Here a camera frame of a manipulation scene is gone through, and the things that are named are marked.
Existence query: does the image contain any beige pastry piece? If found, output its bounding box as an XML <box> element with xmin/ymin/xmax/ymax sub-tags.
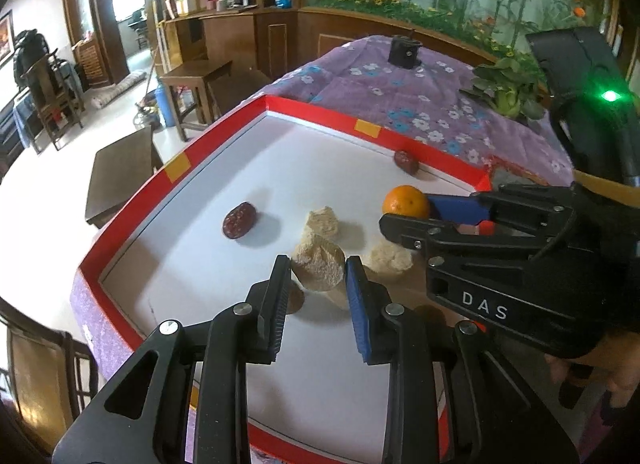
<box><xmin>291</xmin><ymin>233</ymin><xmax>346</xmax><ymax>293</ymax></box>
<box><xmin>304</xmin><ymin>205</ymin><xmax>341</xmax><ymax>240</ymax></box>

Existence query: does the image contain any rolled floor mat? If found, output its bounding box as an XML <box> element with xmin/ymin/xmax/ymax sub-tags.
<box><xmin>90</xmin><ymin>71</ymin><xmax>148</xmax><ymax>110</ymax></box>

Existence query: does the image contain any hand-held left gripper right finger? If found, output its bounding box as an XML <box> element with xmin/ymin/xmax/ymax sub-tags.
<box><xmin>346</xmin><ymin>255</ymin><xmax>581</xmax><ymax>464</ymax></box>

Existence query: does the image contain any grey tray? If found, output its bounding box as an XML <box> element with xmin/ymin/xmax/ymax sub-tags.
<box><xmin>490</xmin><ymin>156</ymin><xmax>573</xmax><ymax>190</ymax></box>

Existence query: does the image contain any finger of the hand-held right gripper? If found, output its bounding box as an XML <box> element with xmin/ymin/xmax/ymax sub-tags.
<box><xmin>378</xmin><ymin>212</ymin><xmax>537</xmax><ymax>266</ymax></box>
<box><xmin>427</xmin><ymin>183</ymin><xmax>577</xmax><ymax>231</ymax></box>

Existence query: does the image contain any person's right hand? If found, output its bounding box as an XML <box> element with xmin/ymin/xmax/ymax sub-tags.
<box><xmin>547</xmin><ymin>326</ymin><xmax>640</xmax><ymax>411</ymax></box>

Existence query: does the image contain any brown wooden stool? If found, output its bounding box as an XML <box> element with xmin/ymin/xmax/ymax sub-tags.
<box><xmin>160</xmin><ymin>60</ymin><xmax>233</xmax><ymax>142</ymax></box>

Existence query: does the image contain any wooden cabinet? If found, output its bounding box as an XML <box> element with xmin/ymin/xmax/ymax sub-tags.
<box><xmin>160</xmin><ymin>6</ymin><xmax>551</xmax><ymax>110</ymax></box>

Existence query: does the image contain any black device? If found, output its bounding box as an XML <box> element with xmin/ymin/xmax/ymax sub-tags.
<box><xmin>389</xmin><ymin>34</ymin><xmax>422</xmax><ymax>70</ymax></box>

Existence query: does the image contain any green leafy plant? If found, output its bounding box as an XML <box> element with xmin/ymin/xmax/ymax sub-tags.
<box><xmin>460</xmin><ymin>58</ymin><xmax>551</xmax><ymax>120</ymax></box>

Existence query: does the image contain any blue water bottle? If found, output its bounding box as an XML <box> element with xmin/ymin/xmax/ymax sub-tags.
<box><xmin>155</xmin><ymin>84</ymin><xmax>176</xmax><ymax>127</ymax></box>

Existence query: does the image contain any wooden chair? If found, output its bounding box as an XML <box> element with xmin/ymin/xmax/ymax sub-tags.
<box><xmin>20</xmin><ymin>49</ymin><xmax>86</xmax><ymax>151</ymax></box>
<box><xmin>0</xmin><ymin>299</ymin><xmax>101</xmax><ymax>440</ymax></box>

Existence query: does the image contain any dark red jujube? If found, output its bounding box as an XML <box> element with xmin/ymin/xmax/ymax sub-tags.
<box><xmin>222</xmin><ymin>201</ymin><xmax>258</xmax><ymax>241</ymax></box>
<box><xmin>393</xmin><ymin>150</ymin><xmax>420</xmax><ymax>176</ymax></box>

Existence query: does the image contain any red box with white inside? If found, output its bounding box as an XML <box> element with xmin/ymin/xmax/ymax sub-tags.
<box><xmin>80</xmin><ymin>93</ymin><xmax>493</xmax><ymax>464</ymax></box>

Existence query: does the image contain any framed wall picture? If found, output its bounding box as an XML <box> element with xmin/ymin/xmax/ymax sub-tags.
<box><xmin>0</xmin><ymin>11</ymin><xmax>15</xmax><ymax>65</ymax></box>

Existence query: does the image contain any dark wooden stool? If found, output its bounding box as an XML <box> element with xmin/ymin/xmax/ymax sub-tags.
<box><xmin>85</xmin><ymin>126</ymin><xmax>163</xmax><ymax>230</ymax></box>

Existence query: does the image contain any orange tangerine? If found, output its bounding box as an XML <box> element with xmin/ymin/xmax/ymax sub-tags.
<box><xmin>382</xmin><ymin>185</ymin><xmax>431</xmax><ymax>220</ymax></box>

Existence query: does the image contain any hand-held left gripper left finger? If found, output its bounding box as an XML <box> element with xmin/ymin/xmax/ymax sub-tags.
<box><xmin>52</xmin><ymin>254</ymin><xmax>293</xmax><ymax>464</ymax></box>

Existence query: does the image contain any black jacket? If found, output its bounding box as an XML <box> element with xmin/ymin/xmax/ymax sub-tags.
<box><xmin>12</xmin><ymin>30</ymin><xmax>51</xmax><ymax>85</ymax></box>

